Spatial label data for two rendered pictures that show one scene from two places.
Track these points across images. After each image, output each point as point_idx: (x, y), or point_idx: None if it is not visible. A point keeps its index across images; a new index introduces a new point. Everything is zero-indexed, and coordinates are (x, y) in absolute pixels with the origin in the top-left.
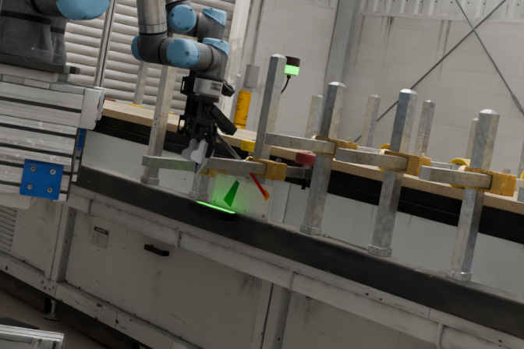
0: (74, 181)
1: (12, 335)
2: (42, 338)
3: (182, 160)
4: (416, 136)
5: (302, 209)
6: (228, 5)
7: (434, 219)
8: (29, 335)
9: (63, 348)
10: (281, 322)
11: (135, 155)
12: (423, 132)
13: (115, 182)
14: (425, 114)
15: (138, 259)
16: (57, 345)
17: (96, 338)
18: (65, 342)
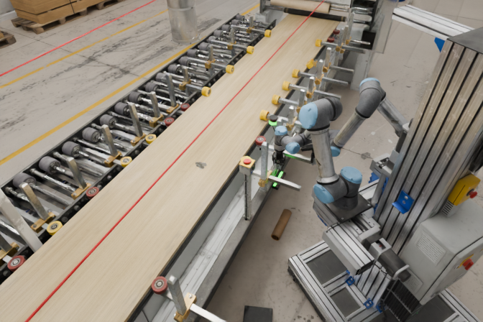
0: (226, 272)
1: (310, 269)
2: (302, 259)
3: (284, 180)
4: (135, 121)
5: (254, 156)
6: None
7: (277, 115)
8: (305, 264)
9: (214, 314)
10: None
11: (190, 246)
12: (137, 116)
13: (244, 236)
14: (134, 110)
15: None
16: (305, 251)
17: None
18: (203, 320)
